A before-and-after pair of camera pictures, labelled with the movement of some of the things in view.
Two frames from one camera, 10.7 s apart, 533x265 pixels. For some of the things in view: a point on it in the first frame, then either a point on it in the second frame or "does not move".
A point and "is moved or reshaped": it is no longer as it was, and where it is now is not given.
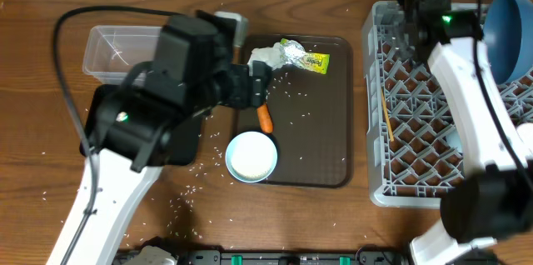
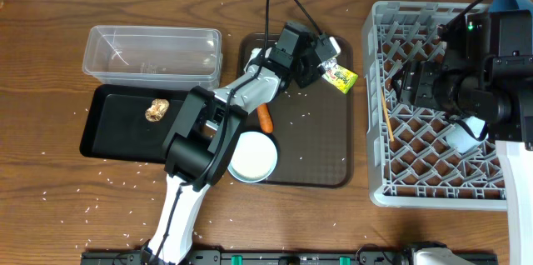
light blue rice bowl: [251, 157] does not move
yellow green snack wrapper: [294, 52] is moved or reshaped
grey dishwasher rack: [413, 138] does not move
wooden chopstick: [387, 115] does not move
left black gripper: [256, 87] to [316, 65]
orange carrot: [265, 118] does not move
